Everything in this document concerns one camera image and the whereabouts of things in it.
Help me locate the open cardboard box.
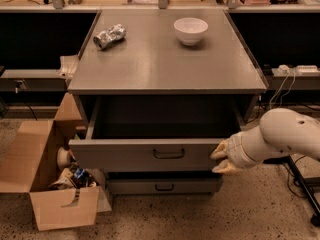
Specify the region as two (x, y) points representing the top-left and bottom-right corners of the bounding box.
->
(0, 94), (112, 231)

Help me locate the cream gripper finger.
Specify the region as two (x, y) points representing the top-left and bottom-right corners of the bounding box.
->
(212, 159), (241, 174)
(210, 140), (228, 160)

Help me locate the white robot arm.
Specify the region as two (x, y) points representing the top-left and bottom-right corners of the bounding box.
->
(210, 108), (320, 174)

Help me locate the black stand leg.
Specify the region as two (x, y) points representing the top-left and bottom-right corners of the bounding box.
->
(285, 157), (320, 227)

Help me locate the grey drawer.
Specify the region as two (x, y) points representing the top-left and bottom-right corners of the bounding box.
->
(106, 178), (222, 195)
(69, 95), (240, 172)

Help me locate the crushed silver can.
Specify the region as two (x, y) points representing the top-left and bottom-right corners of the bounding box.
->
(93, 24), (127, 50)

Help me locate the white cup in box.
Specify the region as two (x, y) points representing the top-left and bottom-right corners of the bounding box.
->
(57, 147), (71, 170)

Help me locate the white ceramic bowl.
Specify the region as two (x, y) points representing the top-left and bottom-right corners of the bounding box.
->
(174, 17), (208, 46)

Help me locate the grey metal drawer cabinet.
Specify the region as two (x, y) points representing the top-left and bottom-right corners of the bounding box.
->
(68, 9), (267, 183)

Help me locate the grey top drawer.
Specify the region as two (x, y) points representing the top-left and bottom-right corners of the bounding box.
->
(69, 95), (240, 172)

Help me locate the grey lower drawer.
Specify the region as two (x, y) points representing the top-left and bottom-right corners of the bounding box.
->
(106, 178), (222, 195)

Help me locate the white power strip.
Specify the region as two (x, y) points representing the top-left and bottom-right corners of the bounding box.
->
(296, 65), (320, 75)

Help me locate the black floor cable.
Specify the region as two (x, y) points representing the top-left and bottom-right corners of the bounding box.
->
(285, 154), (308, 198)

